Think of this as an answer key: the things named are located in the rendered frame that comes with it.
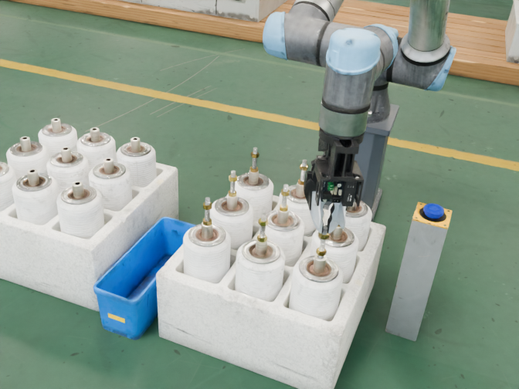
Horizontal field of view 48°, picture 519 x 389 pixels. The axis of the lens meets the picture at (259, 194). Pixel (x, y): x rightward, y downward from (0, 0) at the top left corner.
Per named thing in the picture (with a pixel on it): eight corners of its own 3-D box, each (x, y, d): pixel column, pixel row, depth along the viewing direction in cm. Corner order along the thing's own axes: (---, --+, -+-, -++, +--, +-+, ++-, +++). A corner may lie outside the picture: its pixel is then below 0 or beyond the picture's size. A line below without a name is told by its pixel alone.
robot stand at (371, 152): (324, 180, 187) (336, 93, 171) (381, 193, 183) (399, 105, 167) (309, 210, 172) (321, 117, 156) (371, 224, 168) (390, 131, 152)
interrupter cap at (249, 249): (266, 270, 109) (266, 268, 109) (233, 255, 113) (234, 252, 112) (287, 251, 114) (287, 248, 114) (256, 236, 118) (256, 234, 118)
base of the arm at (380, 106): (340, 96, 169) (345, 64, 164) (392, 106, 166) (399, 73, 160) (329, 116, 157) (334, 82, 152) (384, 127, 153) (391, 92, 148)
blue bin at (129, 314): (164, 252, 151) (163, 214, 145) (201, 265, 148) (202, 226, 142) (95, 329, 127) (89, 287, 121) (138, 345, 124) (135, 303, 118)
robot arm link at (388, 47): (341, 14, 100) (318, 28, 91) (405, 25, 96) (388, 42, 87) (335, 58, 104) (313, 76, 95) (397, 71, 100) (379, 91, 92)
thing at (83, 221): (82, 243, 141) (73, 180, 132) (116, 254, 139) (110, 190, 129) (57, 266, 134) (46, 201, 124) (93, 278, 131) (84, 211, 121)
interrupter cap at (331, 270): (325, 254, 114) (325, 252, 114) (346, 278, 109) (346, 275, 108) (291, 263, 111) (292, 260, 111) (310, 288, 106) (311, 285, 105)
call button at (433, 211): (423, 208, 119) (425, 200, 118) (443, 214, 118) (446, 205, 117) (420, 218, 116) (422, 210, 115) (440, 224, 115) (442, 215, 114)
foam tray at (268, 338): (233, 241, 157) (235, 184, 148) (374, 283, 146) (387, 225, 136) (158, 336, 126) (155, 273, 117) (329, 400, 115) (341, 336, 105)
